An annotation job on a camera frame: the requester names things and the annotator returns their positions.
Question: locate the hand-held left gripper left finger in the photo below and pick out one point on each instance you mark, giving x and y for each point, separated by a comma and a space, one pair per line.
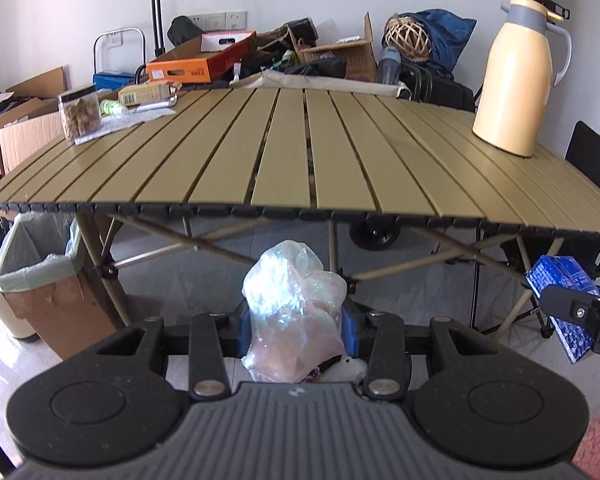
243, 330

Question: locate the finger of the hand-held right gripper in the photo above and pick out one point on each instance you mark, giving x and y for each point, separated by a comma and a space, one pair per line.
560, 302

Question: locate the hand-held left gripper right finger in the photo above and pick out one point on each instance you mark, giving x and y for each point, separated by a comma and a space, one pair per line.
351, 330

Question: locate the blue tissue packet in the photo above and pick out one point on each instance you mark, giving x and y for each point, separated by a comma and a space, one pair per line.
555, 272

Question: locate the clear plastic bag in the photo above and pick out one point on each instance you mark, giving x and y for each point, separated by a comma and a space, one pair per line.
290, 310

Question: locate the black folding camping chair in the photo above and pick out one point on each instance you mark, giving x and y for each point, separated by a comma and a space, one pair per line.
590, 145

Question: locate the khaki slatted folding table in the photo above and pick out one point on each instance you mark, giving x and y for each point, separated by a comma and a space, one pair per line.
290, 150

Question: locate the cardboard box with green liner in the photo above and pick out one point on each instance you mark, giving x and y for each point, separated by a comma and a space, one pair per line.
55, 320

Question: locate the yellow thermos jug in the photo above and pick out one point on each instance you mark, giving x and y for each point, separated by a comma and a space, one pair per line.
510, 90

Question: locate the beige bin with black bag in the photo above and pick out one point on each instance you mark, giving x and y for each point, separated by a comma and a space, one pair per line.
5, 320

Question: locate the clear plastic sheet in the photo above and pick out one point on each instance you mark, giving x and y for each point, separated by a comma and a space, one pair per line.
125, 121

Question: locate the silver foil packet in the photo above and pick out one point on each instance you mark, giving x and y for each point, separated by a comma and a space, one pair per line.
157, 105

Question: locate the black luggage bag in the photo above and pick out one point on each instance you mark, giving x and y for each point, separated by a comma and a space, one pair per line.
440, 87

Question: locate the small yellow carton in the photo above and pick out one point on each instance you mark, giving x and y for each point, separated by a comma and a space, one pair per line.
142, 94

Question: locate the green and white tube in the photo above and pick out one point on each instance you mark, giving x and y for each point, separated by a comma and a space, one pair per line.
111, 108

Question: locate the black flat bag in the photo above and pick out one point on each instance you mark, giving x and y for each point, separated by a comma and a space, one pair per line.
320, 67

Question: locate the orange cardboard box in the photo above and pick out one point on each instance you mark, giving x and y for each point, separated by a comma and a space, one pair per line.
180, 70

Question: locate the grey blue water bottle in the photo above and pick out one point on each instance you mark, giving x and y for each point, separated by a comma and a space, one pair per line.
389, 65

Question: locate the clear jar with snacks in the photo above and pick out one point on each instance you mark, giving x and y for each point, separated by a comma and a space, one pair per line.
80, 115

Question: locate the open brown cardboard box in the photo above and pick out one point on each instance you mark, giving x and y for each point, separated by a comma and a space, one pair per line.
360, 60

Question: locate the blue storage box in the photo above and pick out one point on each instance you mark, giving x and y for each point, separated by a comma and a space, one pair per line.
110, 82

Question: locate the white slotted box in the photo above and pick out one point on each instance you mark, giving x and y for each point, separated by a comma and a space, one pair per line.
225, 42

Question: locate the corrugated cardboard sheet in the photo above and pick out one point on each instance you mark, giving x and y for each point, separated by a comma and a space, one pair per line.
30, 135

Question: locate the dark blue fabric bag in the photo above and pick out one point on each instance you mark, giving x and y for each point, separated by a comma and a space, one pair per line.
450, 35

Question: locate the brown bag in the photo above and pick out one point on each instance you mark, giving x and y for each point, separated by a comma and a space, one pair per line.
275, 40

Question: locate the woven wicker ball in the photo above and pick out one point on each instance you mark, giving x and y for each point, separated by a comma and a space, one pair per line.
407, 37

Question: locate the black soft bag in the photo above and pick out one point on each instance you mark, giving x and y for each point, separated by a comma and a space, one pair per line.
182, 32

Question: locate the large open cardboard box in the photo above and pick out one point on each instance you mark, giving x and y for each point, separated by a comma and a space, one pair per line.
35, 85

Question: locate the black camera tripod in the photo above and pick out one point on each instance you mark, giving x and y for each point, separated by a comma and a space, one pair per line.
555, 10

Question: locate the white tubular stool frame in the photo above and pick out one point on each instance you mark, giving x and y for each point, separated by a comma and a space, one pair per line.
144, 50

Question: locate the white wall outlet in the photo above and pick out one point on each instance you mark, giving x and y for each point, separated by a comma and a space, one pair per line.
235, 20
115, 40
198, 19
215, 21

